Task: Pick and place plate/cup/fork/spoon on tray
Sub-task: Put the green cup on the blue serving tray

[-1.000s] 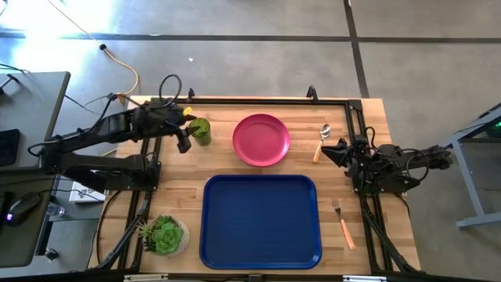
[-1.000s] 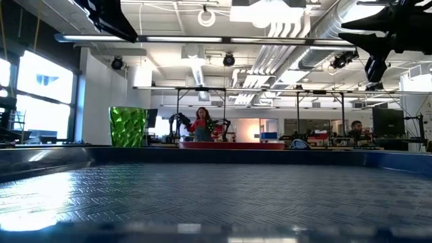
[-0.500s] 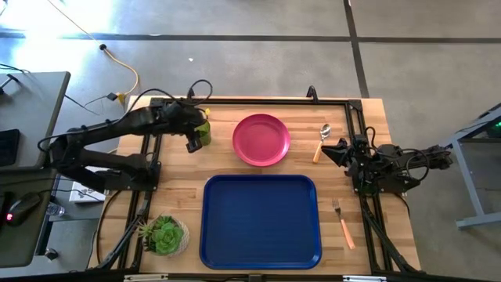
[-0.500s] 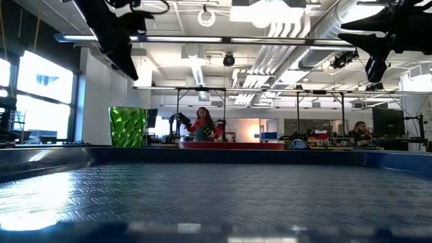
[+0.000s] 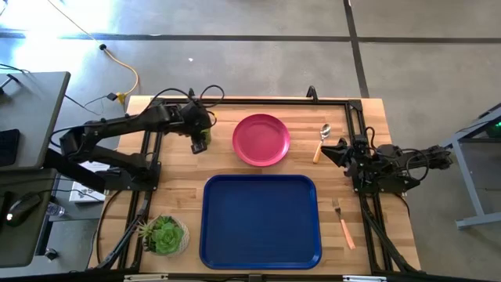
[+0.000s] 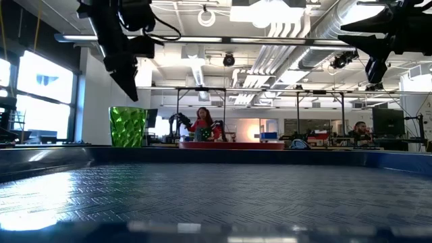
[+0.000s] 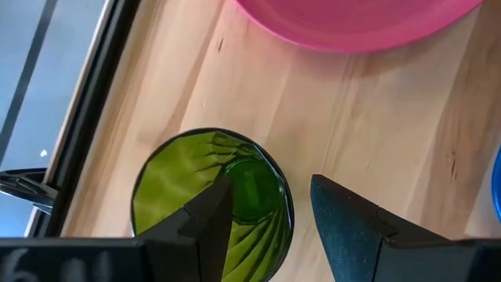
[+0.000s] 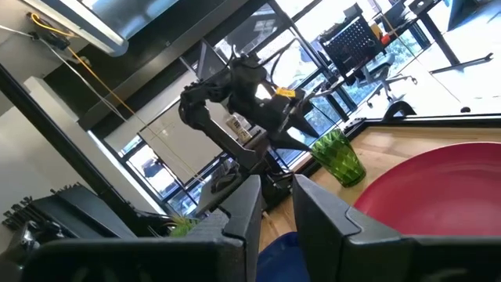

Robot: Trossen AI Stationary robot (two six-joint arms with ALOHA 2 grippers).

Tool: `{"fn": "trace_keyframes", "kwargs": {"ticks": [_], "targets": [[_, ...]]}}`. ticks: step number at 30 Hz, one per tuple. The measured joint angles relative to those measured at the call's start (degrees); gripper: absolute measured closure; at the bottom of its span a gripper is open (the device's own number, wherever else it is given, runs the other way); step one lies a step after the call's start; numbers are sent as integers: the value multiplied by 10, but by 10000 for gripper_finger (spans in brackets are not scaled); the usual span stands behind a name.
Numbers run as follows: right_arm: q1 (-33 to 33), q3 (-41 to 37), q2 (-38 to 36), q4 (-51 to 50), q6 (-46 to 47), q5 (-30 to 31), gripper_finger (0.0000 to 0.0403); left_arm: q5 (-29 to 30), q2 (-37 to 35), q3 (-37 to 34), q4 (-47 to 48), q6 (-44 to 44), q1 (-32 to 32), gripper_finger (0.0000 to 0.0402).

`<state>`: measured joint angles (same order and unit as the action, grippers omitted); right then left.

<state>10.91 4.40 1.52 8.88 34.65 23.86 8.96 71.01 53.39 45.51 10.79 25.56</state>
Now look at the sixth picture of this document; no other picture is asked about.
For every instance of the overhead frame light bar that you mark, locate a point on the overhead frame light bar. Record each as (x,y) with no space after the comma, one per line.
(270,40)

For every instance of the large bright window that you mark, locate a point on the large bright window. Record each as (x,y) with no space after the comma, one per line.
(44,77)

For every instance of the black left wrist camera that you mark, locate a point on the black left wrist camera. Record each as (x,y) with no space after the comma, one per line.
(141,47)

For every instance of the blue box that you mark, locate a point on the blue box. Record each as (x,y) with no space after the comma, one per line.
(268,135)

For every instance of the large black monitor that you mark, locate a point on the large black monitor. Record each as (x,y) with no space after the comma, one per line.
(388,121)

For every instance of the black ceiling-hung device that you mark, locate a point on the black ceiling-hung device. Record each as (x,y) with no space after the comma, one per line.
(342,60)

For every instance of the green faceted plastic cup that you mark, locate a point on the green faceted plastic cup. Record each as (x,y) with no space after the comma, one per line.
(126,128)

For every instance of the red round plate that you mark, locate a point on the red round plate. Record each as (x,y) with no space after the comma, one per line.
(233,146)

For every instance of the silver spiral ventilation duct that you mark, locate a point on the silver spiral ventilation duct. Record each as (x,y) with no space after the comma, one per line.
(332,23)

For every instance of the person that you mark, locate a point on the person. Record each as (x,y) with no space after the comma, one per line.
(204,126)
(360,130)

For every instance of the black overhead camera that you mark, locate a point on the black overhead camera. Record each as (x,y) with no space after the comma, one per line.
(229,60)

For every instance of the dark equipment by window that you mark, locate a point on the dark equipment by window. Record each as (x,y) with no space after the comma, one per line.
(6,114)

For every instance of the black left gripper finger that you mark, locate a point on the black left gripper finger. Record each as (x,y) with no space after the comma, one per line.
(128,86)

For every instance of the blue plastic tray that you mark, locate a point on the blue plastic tray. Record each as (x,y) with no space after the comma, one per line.
(216,195)

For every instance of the small black monitor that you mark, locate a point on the small black monitor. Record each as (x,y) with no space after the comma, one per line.
(152,118)

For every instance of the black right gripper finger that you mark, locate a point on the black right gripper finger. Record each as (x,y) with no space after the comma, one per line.
(371,45)
(378,25)

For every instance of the black background rig frame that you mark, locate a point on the black background rig frame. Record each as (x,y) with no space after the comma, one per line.
(177,108)
(298,111)

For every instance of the white ceiling conduits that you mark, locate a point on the white ceiling conduits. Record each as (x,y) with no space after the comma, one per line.
(270,57)

